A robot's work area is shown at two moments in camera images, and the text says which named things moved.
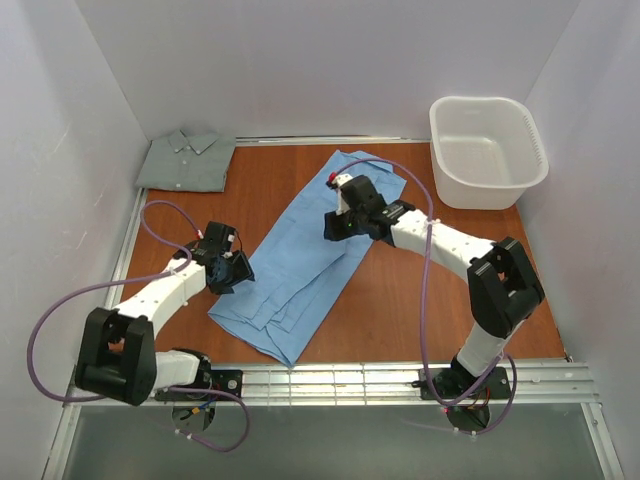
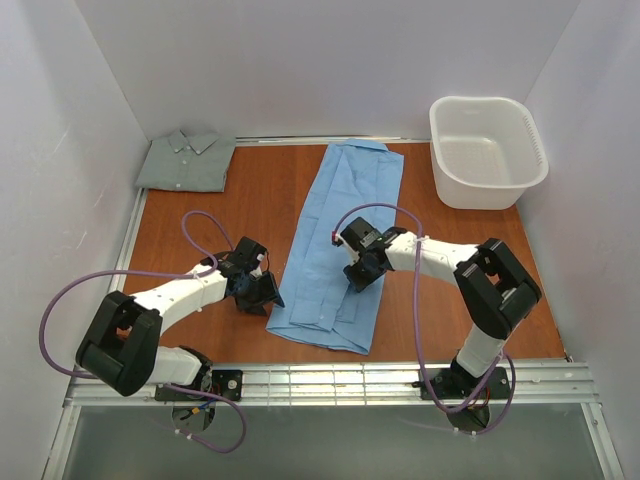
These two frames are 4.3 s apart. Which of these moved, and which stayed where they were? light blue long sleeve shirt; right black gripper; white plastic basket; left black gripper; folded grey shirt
Moved: left black gripper; light blue long sleeve shirt; right black gripper
Stayed: folded grey shirt; white plastic basket
